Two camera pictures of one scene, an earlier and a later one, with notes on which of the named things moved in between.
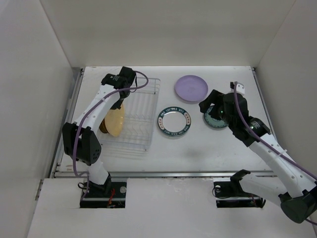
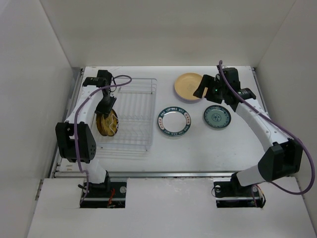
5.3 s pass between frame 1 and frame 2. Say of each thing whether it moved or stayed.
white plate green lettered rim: stayed
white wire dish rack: stayed
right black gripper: moved
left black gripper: moved
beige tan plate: moved
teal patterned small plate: stayed
